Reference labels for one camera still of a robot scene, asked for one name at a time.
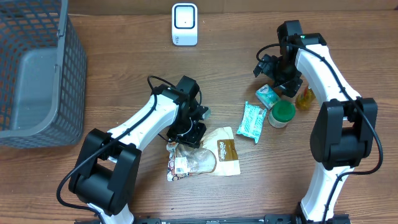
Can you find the teal tissue pack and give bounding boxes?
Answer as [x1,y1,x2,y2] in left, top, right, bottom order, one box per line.
[255,84,280,110]

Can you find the yellow dish soap bottle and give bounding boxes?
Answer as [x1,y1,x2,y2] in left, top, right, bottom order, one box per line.
[295,85,316,110]

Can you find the brown snack wrapper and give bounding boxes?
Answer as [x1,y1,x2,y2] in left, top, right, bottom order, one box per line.
[167,127,241,182]

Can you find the green lid jar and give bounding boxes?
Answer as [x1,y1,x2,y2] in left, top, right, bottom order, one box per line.
[268,100,296,128]

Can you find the teal snack packet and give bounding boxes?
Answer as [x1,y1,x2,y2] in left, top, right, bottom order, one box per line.
[236,101,267,144]

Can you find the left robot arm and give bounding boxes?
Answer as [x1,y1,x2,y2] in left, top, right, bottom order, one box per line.
[62,76,210,223]

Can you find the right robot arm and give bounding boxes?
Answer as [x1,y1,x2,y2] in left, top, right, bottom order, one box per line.
[253,20,383,223]

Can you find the white barcode scanner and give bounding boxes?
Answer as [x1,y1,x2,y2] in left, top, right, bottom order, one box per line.
[172,2,198,46]

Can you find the grey plastic mesh basket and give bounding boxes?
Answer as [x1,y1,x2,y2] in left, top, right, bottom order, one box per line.
[1,0,87,149]

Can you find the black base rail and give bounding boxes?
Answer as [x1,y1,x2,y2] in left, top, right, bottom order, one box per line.
[74,214,351,224]

